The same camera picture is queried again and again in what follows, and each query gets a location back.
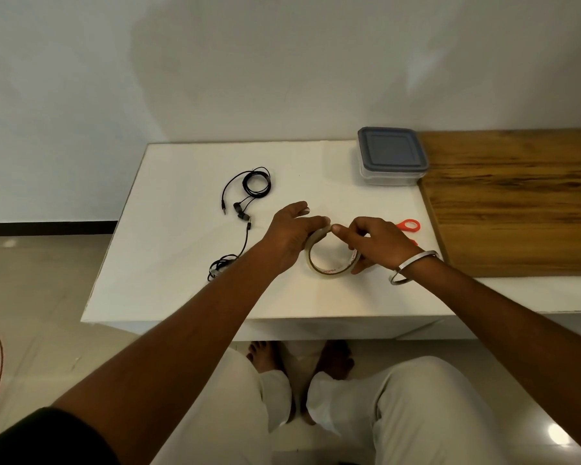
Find person's right hand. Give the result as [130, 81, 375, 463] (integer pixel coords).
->
[330, 216, 425, 276]

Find person's left hand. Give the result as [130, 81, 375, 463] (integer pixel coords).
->
[254, 200, 331, 276]

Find red-handled scissors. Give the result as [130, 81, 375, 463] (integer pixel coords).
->
[396, 218, 422, 247]

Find clear tape roll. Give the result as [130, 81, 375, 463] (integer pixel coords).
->
[303, 225, 362, 279]

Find black wired earphones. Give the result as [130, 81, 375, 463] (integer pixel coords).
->
[220, 166, 273, 221]
[207, 221, 252, 282]

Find container with grey lid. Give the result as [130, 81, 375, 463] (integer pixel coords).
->
[357, 126, 431, 187]

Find person's left forearm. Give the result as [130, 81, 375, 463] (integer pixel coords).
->
[53, 246, 284, 465]

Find person's right forearm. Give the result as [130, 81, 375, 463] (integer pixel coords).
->
[406, 254, 581, 463]

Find person's left foot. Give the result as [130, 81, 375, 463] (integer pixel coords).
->
[245, 341, 285, 375]

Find person's foot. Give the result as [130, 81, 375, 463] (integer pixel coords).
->
[245, 341, 285, 375]
[314, 339, 355, 381]

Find person's right foot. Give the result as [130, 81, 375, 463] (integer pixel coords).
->
[314, 339, 355, 381]

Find person's white trousers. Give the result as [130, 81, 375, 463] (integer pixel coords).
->
[150, 348, 509, 465]

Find brown wooden board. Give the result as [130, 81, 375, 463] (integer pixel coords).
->
[416, 129, 581, 278]

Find black skirting board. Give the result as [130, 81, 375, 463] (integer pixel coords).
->
[0, 221, 119, 237]

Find black shirt sleeve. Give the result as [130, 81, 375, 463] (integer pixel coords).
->
[0, 406, 122, 465]

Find silver bracelet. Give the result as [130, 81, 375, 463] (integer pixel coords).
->
[389, 250, 440, 286]

